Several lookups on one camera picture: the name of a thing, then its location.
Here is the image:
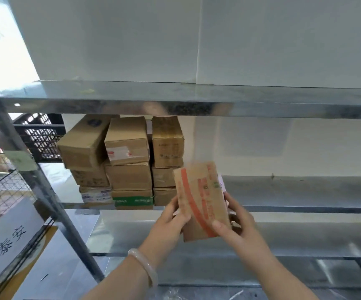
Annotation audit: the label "person's right hand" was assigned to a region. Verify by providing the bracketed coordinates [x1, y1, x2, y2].
[211, 192, 275, 269]

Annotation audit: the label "person's left hand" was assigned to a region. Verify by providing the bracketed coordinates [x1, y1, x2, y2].
[138, 196, 191, 269]

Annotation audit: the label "box with orange stripe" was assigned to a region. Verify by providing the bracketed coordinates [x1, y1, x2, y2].
[173, 161, 233, 243]

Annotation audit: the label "stack of cardboard boxes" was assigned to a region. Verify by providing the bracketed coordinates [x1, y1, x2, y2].
[56, 115, 186, 211]

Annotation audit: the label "black wire basket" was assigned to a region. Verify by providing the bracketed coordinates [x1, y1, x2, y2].
[0, 150, 57, 292]

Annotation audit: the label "black plastic crate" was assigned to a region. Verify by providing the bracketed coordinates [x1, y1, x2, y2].
[11, 112, 66, 163]

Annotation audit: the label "person's right forearm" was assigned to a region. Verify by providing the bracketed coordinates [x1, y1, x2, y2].
[249, 256, 321, 300]

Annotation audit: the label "metal shelving rack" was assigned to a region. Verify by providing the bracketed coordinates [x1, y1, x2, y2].
[0, 65, 361, 300]

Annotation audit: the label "clear plastic wrap scrap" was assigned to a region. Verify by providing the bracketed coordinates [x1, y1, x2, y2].
[165, 286, 185, 300]

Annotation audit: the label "green paper label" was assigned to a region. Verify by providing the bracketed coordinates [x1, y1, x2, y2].
[4, 150, 38, 171]

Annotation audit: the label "frosted glass partition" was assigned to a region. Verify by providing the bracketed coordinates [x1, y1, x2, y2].
[0, 0, 41, 93]

